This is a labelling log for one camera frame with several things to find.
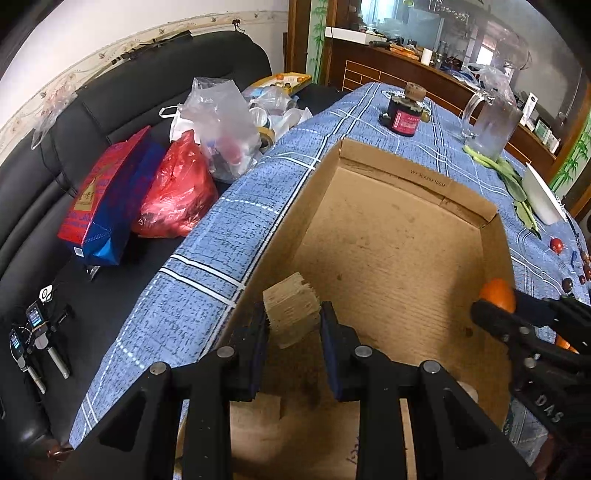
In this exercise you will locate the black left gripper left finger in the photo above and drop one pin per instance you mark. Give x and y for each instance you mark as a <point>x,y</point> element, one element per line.
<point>250,343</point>

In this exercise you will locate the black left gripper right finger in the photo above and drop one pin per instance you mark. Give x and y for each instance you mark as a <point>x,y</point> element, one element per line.
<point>344,369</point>

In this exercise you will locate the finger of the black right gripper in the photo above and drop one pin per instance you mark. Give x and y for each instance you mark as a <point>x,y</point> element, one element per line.
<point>543,312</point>
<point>502,325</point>

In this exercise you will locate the orange tangerine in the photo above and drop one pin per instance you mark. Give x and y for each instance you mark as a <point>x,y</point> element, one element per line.
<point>500,293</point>

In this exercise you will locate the beige cork block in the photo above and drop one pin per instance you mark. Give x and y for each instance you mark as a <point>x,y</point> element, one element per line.
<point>293,309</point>

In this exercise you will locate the dark purple plum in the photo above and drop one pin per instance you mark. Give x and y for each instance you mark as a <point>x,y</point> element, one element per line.
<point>567,285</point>

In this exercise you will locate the small red tomato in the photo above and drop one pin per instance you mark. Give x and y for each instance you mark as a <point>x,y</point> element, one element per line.
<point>556,245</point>

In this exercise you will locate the blue plaid tablecloth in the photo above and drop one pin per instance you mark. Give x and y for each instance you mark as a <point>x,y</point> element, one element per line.
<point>179,316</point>

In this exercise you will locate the brown cardboard tray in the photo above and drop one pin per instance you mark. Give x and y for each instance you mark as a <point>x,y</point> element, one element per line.
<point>402,253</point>

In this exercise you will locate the white bowl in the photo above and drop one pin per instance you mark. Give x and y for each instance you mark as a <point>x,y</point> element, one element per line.
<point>541,198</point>

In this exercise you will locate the green leafy vegetable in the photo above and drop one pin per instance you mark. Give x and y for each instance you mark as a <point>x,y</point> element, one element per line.
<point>513,184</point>

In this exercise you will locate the red plastic bag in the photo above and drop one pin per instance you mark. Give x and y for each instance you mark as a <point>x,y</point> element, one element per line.
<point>181,194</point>

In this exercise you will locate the clear glass pitcher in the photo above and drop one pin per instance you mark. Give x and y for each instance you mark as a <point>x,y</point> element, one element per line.
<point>492,115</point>

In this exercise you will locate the red blue gift bag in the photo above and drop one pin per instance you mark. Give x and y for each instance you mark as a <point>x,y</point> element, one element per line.
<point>98,223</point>

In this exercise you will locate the dark jar with pink label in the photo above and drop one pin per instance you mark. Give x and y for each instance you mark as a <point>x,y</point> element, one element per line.
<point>406,110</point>

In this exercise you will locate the clear plastic bag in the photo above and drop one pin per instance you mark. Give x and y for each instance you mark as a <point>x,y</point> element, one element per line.
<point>218,118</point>

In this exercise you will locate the yellow snack box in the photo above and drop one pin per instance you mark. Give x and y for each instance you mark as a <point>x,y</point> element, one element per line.
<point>291,82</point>

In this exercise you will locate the black leather sofa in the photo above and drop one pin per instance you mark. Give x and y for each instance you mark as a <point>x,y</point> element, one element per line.
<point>38,185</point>

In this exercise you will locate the wooden counter cabinet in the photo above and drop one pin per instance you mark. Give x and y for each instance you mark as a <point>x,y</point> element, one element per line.
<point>347,66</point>

